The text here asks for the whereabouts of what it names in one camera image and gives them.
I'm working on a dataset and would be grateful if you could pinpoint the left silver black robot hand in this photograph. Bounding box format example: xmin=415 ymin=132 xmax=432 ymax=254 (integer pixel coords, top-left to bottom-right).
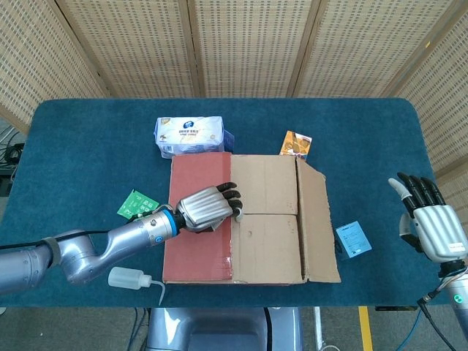
xmin=176 ymin=181 xmax=244 ymax=233

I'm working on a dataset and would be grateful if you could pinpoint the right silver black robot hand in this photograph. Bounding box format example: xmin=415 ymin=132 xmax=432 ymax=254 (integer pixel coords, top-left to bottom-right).
xmin=388 ymin=172 xmax=468 ymax=264

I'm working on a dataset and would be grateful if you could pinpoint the cardboard box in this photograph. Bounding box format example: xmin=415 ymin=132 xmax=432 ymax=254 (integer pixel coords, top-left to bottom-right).
xmin=162 ymin=151 xmax=343 ymax=285

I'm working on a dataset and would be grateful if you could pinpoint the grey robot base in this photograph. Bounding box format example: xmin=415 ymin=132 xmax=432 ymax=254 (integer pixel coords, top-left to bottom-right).
xmin=146 ymin=306 xmax=304 ymax=351

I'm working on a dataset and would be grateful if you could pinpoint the small blue black box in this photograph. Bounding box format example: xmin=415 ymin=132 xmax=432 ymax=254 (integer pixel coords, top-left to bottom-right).
xmin=335 ymin=220 xmax=373 ymax=261

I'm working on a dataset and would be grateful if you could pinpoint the blue cloth-covered table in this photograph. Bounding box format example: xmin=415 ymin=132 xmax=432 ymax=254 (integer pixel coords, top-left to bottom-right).
xmin=0 ymin=97 xmax=456 ymax=308

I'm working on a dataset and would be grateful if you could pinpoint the green sachet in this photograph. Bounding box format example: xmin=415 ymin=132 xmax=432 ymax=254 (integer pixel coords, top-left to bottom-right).
xmin=116 ymin=188 xmax=160 ymax=221

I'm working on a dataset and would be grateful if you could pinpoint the white blue tissue pack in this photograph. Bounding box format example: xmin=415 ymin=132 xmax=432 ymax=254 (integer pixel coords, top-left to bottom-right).
xmin=152 ymin=116 xmax=235 ymax=159

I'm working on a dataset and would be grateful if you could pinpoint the white plastic squeeze bottle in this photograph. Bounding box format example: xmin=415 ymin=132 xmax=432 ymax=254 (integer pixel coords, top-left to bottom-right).
xmin=107 ymin=266 xmax=166 ymax=306

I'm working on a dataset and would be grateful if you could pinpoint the orange printed carton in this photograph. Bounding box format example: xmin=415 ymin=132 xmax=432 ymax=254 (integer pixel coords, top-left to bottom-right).
xmin=279 ymin=130 xmax=314 ymax=162

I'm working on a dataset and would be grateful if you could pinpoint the white pole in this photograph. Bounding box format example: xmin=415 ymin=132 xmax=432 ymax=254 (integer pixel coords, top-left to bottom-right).
xmin=313 ymin=306 xmax=323 ymax=351

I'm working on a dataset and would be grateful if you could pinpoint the woven wooden folding screen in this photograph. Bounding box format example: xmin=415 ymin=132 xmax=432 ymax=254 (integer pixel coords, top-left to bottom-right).
xmin=0 ymin=0 xmax=468 ymax=220

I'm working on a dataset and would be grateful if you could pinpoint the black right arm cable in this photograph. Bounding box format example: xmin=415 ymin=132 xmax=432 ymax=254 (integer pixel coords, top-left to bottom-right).
xmin=416 ymin=268 xmax=468 ymax=351

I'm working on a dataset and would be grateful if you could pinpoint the black floor cable tangle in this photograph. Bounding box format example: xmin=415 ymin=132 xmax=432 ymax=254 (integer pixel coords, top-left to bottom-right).
xmin=0 ymin=124 xmax=26 ymax=198

